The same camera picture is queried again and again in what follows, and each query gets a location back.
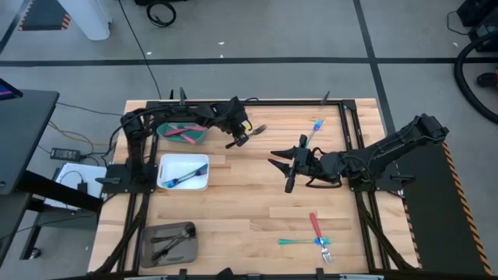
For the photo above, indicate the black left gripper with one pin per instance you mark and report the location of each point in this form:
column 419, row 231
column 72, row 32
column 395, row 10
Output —
column 237, row 114

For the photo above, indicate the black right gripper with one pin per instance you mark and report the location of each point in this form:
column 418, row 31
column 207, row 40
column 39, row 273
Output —
column 307, row 165

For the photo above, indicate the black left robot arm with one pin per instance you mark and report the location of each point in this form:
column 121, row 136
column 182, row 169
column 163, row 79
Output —
column 136, row 148

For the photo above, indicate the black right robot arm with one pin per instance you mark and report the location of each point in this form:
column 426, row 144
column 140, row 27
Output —
column 389, row 148

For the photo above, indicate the teal plastic bin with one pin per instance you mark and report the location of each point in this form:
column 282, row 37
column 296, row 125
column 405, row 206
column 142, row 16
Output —
column 200, row 136

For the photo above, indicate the white plastic bin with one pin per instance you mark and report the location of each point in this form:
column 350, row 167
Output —
column 175, row 163

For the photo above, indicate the grey translucent plastic bin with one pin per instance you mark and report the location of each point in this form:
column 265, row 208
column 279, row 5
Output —
column 183, row 256

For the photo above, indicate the white paper sheets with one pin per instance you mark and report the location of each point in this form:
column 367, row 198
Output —
column 91, row 175

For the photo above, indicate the large black hazard-striped mat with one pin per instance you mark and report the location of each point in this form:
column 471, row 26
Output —
column 435, row 218

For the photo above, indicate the small black charger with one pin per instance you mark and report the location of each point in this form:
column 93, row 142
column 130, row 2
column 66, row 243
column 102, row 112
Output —
column 82, row 187

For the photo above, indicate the black power adapter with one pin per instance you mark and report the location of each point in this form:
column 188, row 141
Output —
column 64, row 152

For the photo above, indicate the white pillar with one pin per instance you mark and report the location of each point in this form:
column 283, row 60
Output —
column 89, row 19

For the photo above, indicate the black desk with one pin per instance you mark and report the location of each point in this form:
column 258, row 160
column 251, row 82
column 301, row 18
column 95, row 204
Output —
column 23, row 136

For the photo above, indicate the red and black device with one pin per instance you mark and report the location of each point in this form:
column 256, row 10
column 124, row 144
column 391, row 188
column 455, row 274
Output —
column 488, row 79

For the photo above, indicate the small black hazard-striped mat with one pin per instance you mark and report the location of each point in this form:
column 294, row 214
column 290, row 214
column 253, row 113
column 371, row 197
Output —
column 43, row 15

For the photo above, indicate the black desk caster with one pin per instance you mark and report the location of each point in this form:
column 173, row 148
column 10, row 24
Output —
column 35, row 253

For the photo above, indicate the dark monitor screen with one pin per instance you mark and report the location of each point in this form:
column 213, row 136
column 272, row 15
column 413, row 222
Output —
column 5, row 91

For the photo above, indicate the black equipment boxes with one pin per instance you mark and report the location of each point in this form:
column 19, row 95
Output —
column 482, row 15

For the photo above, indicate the black aluminium table frame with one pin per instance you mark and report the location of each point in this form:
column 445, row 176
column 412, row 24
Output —
column 292, row 103

